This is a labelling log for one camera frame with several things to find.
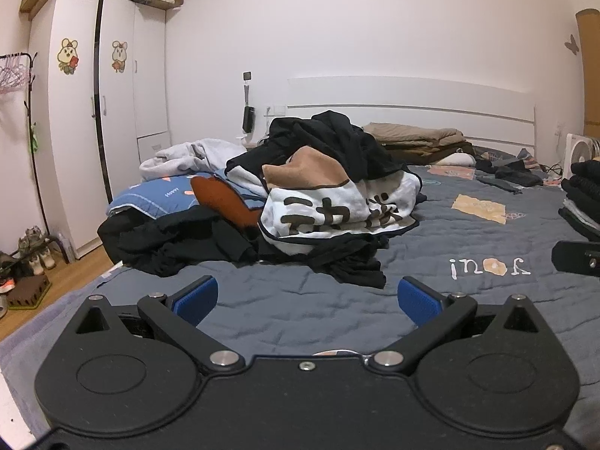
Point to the rabbit sticker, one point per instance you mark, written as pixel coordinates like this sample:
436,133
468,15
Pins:
68,56
119,56

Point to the tall cardboard box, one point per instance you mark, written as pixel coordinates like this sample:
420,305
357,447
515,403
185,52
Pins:
589,70

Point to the blue patterned quilt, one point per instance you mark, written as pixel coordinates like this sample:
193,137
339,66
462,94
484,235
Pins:
154,194

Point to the grey printed bed quilt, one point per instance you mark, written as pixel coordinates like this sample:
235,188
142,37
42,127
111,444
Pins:
281,290

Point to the white headboard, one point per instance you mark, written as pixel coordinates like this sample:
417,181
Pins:
398,98

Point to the folded beige quilt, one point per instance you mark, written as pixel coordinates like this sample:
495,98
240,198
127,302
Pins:
412,131

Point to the scattered dark clothes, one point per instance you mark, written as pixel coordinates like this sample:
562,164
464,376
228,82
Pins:
511,171

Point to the pair of grey boots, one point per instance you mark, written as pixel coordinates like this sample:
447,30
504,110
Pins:
37,248

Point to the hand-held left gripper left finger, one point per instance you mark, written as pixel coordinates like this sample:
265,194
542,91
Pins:
197,297

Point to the black phone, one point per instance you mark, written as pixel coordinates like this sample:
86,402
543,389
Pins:
248,118

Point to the folded brown blanket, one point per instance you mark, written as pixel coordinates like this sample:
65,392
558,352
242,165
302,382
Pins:
422,152

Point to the butterfly wall sticker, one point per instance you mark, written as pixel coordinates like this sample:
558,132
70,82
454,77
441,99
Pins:
572,44

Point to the white printed fleece blanket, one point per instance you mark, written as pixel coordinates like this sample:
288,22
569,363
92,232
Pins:
328,197

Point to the brown and green box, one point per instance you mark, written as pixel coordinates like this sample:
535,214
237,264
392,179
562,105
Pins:
28,290

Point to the white wall socket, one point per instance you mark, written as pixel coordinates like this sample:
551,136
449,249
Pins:
276,110

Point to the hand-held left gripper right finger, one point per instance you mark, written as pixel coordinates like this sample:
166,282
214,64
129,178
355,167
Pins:
418,301

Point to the white wardrobe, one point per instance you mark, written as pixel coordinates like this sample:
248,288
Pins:
117,103

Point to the white fan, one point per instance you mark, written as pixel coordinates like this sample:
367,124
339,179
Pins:
581,150

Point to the rust brown garment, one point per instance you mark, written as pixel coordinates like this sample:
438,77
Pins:
220,206

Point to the grey garment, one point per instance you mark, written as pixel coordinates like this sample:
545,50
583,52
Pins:
197,154

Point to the bunch of pink hangers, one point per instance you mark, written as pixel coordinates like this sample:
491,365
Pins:
11,75

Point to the stack of folded black clothes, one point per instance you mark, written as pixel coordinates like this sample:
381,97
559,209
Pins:
583,192

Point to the black coat rack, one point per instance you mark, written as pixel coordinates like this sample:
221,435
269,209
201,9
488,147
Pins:
33,103

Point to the black garment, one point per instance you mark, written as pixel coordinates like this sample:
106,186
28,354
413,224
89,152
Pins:
187,239

